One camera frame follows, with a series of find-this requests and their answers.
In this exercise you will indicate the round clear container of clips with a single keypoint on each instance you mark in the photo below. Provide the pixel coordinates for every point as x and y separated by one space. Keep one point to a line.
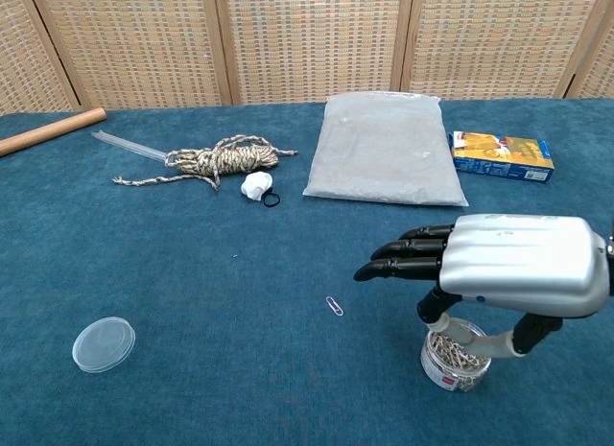
451 369

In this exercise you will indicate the yellow and blue box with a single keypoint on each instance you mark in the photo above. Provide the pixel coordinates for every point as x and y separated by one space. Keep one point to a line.
499 158

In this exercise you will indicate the paper clip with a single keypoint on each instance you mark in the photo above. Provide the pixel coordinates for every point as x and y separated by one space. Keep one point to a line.
334 306

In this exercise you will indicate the white plastic cap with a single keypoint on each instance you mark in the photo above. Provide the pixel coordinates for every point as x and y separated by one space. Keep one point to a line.
255 184

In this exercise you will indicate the clear plastic tube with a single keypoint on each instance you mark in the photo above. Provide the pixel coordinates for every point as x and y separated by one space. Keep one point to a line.
129 146

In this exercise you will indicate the grey cloth in plastic bag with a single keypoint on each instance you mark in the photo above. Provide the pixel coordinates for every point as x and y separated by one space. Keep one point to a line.
384 148

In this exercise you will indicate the clear round plastic lid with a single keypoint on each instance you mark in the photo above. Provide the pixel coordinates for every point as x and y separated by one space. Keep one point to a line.
103 345

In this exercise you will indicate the woven bamboo folding screen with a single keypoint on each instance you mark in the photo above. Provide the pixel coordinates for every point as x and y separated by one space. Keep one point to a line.
307 38

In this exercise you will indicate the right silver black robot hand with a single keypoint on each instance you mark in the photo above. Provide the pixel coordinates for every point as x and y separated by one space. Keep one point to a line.
518 264

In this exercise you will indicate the wooden rod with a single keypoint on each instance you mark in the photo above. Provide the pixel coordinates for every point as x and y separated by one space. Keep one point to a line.
53 129

